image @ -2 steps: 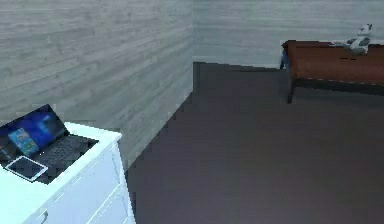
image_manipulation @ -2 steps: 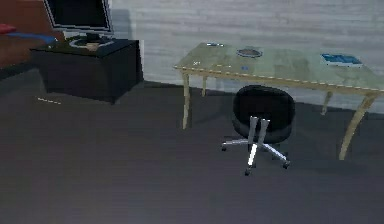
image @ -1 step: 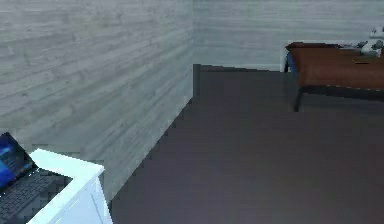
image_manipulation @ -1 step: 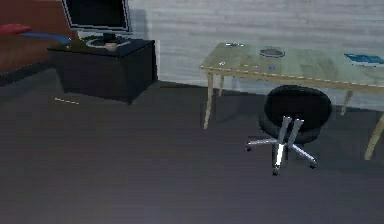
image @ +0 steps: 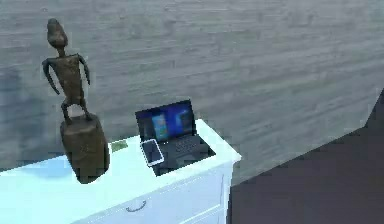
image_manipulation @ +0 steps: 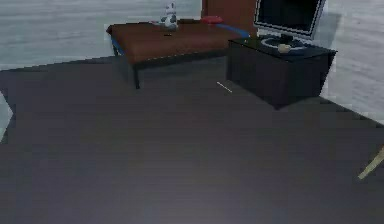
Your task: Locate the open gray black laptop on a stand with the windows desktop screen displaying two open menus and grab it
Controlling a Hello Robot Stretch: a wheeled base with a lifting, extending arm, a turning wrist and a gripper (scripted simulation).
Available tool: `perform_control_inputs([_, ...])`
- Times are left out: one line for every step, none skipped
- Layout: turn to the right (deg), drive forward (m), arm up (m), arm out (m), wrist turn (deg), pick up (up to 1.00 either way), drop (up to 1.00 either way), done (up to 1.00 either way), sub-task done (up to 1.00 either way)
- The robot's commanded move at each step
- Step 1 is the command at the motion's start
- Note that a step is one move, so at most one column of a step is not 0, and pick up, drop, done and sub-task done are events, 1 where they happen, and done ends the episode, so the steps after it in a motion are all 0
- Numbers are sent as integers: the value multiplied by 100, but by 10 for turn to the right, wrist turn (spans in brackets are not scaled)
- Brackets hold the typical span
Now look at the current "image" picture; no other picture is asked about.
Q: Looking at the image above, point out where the small green card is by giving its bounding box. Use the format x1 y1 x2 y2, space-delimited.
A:
110 139 129 153

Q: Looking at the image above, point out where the gray black open laptop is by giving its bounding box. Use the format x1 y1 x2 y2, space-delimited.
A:
134 99 217 178

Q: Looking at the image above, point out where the white chest of drawers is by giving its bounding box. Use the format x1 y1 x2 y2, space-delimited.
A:
0 118 243 224

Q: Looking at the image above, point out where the brown figure statue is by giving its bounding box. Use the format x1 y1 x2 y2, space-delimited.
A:
41 17 111 185

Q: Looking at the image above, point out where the white framed phone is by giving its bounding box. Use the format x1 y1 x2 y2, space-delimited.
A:
139 138 166 167

